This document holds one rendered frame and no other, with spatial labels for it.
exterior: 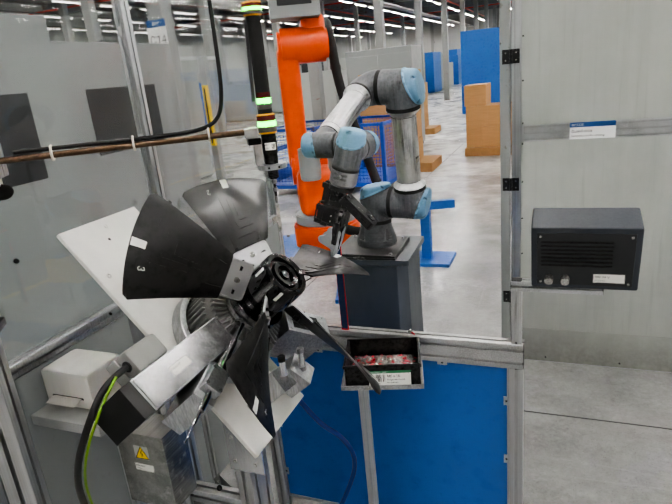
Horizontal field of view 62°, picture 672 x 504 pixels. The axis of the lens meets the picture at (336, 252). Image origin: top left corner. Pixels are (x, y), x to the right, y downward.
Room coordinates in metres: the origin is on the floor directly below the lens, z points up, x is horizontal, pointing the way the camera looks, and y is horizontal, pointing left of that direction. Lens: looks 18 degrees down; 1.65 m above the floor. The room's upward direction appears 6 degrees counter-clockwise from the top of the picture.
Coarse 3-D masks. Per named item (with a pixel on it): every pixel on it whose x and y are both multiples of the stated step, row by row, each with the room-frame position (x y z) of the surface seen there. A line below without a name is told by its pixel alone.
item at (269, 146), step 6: (264, 138) 1.32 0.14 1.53; (270, 138) 1.32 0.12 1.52; (264, 144) 1.32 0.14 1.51; (270, 144) 1.32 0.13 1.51; (276, 144) 1.33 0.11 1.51; (264, 150) 1.32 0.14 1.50; (270, 150) 1.32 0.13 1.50; (276, 150) 1.33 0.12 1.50; (264, 156) 1.33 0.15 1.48; (270, 156) 1.32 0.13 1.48; (276, 156) 1.33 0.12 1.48; (270, 162) 1.32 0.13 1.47; (276, 162) 1.32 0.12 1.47; (270, 174) 1.32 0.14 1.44; (276, 174) 1.32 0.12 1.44
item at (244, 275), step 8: (232, 264) 1.20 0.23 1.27; (240, 264) 1.21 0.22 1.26; (248, 264) 1.22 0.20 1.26; (232, 272) 1.19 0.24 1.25; (240, 272) 1.20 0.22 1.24; (248, 272) 1.22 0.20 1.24; (232, 280) 1.19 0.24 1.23; (240, 280) 1.20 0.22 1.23; (248, 280) 1.21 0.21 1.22; (224, 288) 1.18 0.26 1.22; (232, 288) 1.19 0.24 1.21; (240, 288) 1.20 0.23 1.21; (224, 296) 1.18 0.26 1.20; (232, 296) 1.19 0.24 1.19; (240, 296) 1.20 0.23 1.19
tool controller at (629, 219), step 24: (552, 216) 1.41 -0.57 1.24; (576, 216) 1.39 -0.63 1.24; (600, 216) 1.36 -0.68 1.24; (624, 216) 1.34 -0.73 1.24; (552, 240) 1.36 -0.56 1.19; (576, 240) 1.34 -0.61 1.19; (600, 240) 1.32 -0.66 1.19; (624, 240) 1.30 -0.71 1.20; (552, 264) 1.38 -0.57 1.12; (576, 264) 1.36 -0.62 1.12; (600, 264) 1.33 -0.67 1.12; (624, 264) 1.31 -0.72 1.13; (600, 288) 1.35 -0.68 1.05; (624, 288) 1.33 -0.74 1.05
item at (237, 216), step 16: (192, 192) 1.43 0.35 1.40; (224, 192) 1.45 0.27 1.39; (240, 192) 1.45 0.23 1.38; (256, 192) 1.46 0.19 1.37; (192, 208) 1.40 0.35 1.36; (208, 208) 1.40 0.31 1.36; (224, 208) 1.40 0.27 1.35; (240, 208) 1.40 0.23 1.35; (256, 208) 1.41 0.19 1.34; (208, 224) 1.37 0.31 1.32; (224, 224) 1.37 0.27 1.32; (240, 224) 1.36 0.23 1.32; (256, 224) 1.36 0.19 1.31; (224, 240) 1.34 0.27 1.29; (240, 240) 1.33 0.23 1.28; (256, 240) 1.33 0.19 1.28
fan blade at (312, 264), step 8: (304, 248) 1.56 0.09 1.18; (312, 248) 1.56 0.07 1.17; (320, 248) 1.57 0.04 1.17; (296, 256) 1.50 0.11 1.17; (304, 256) 1.50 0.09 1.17; (312, 256) 1.50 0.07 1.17; (320, 256) 1.51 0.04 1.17; (328, 256) 1.51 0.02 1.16; (296, 264) 1.44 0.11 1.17; (304, 264) 1.43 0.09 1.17; (312, 264) 1.43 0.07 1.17; (320, 264) 1.43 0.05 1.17; (328, 264) 1.44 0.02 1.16; (336, 264) 1.45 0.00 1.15; (344, 264) 1.47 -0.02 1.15; (352, 264) 1.50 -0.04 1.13; (304, 272) 1.36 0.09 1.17; (312, 272) 1.36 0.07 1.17; (320, 272) 1.37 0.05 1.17; (328, 272) 1.38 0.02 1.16; (336, 272) 1.39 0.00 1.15; (344, 272) 1.41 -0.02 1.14; (352, 272) 1.43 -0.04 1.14; (360, 272) 1.46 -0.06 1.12
